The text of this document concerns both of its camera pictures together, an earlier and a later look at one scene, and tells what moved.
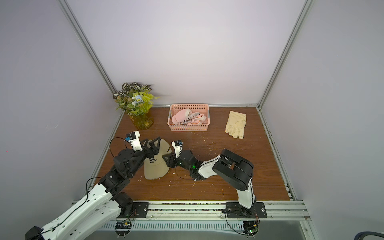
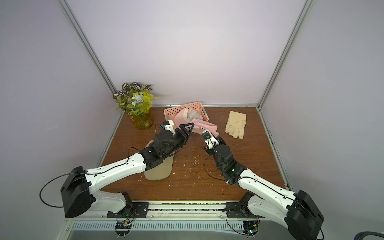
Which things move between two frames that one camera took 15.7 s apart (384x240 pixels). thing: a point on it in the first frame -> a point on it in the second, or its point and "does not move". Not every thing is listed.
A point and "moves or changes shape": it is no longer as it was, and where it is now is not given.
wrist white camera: [133, 138] -> [169, 125]
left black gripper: [153, 151] -> [182, 136]
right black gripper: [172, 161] -> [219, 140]
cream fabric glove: [236, 124] does not move
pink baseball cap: [186, 116] moves or changes shape
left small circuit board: [123, 228] does not move
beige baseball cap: [155, 167] does not move
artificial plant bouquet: [134, 98] does not move
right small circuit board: [250, 228] does not move
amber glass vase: [142, 121] does not move
